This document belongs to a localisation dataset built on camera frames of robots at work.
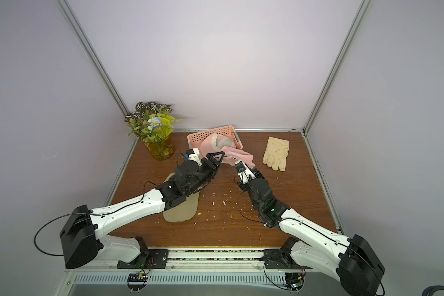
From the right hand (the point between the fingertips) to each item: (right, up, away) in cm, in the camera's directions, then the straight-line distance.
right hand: (247, 162), depth 75 cm
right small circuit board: (+18, -47, -4) cm, 50 cm away
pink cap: (-13, +10, +35) cm, 39 cm away
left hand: (-9, +2, -5) cm, 10 cm away
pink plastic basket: (-29, +10, +38) cm, 49 cm away
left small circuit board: (-45, -48, -3) cm, 66 cm away
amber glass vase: (-47, +4, +28) cm, 55 cm away
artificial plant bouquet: (-48, +20, +17) cm, 55 cm away
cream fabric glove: (+21, +3, +34) cm, 40 cm away
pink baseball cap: (-7, +3, +4) cm, 8 cm away
